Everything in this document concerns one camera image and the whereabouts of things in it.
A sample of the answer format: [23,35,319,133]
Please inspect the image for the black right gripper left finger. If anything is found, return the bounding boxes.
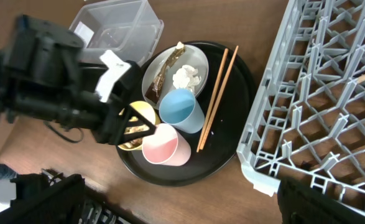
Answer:
[0,174,85,224]

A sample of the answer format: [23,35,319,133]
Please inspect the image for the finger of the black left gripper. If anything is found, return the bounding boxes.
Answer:
[112,60,142,121]
[121,104,157,146]

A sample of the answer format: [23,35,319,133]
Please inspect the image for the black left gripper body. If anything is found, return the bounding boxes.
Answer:
[1,15,141,145]

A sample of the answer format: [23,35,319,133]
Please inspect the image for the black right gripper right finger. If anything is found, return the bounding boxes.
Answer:
[277,178,365,224]

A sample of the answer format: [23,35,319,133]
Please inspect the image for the yellow bowl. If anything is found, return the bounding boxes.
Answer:
[118,101,161,151]

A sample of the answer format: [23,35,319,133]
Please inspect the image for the pink cup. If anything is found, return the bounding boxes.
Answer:
[142,123,192,166]

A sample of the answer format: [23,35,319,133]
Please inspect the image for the blue cup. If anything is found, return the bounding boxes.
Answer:
[159,89,205,134]

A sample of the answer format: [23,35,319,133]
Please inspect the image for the grey dishwasher rack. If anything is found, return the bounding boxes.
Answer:
[237,0,365,216]

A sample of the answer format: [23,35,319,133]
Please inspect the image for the food scraps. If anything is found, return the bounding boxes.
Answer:
[122,116,149,149]

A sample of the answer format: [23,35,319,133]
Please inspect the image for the brown snack wrapper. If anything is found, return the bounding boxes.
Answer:
[145,42,186,105]

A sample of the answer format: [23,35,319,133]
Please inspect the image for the crumpled white napkin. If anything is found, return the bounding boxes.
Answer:
[172,65,201,93]

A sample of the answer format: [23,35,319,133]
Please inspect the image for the clear plastic bin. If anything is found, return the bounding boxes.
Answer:
[69,0,164,65]

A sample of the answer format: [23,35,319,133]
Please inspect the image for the grey plate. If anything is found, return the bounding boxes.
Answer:
[141,44,209,109]

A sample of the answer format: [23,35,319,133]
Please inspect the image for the round black tray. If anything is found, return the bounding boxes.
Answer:
[117,52,256,187]

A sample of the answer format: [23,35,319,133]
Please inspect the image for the right wooden chopstick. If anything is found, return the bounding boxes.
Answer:
[201,45,239,150]

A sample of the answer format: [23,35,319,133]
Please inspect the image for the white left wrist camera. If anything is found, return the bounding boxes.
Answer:
[95,50,132,103]

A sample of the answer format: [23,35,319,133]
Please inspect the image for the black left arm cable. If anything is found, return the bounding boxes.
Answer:
[44,120,85,144]

